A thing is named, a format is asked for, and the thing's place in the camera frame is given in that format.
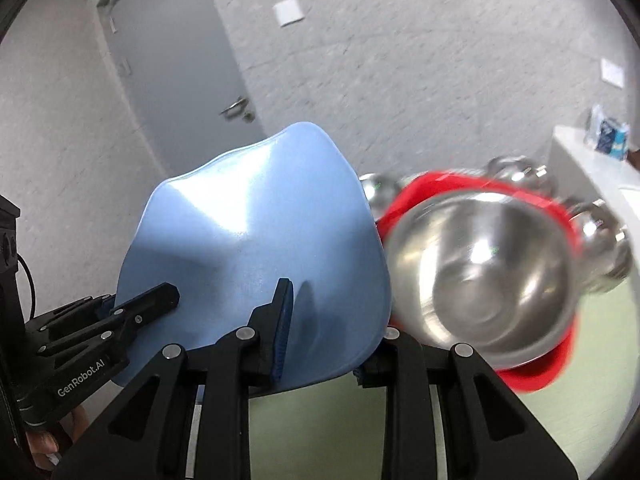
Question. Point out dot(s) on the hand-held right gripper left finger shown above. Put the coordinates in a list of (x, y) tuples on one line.
[(281, 332)]

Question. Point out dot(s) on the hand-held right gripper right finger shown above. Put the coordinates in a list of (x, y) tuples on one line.
[(400, 360)]

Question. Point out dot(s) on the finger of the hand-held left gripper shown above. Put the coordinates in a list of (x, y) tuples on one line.
[(150, 302), (75, 312)]

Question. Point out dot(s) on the large steel bowl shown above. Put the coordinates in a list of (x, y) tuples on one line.
[(480, 270)]

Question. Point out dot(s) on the blue plate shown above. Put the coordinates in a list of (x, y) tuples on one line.
[(250, 210)]

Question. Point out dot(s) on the red plate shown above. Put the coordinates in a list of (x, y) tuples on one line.
[(542, 366)]

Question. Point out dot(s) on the person's left hand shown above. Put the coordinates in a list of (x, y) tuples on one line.
[(47, 447)]

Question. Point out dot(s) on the black equipment box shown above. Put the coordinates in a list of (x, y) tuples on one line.
[(7, 250)]

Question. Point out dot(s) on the small steel bowl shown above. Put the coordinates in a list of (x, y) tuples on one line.
[(520, 170), (602, 245), (376, 192)]

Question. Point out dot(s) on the grey door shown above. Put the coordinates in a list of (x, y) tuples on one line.
[(175, 60)]

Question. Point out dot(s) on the white cabinet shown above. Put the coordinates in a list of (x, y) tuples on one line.
[(580, 160)]

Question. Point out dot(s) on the blue and white packet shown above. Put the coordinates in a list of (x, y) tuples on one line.
[(607, 135)]

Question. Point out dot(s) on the white wall switch plate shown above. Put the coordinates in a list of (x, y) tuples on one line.
[(612, 72), (289, 12)]

